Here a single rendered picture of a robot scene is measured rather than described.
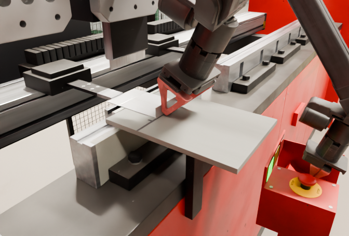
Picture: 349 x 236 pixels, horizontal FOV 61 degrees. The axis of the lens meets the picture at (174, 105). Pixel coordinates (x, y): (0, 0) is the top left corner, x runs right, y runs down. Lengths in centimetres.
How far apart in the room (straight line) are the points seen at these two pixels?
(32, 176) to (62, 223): 167
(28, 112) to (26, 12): 40
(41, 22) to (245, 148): 34
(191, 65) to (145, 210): 26
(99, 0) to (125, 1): 5
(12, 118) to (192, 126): 42
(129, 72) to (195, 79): 50
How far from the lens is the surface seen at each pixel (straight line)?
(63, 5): 43
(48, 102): 79
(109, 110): 59
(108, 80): 90
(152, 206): 54
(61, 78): 73
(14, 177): 225
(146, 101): 61
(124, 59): 59
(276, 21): 270
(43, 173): 220
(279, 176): 80
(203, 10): 40
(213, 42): 46
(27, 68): 92
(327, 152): 81
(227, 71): 96
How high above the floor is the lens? 125
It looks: 25 degrees down
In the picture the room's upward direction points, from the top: straight up
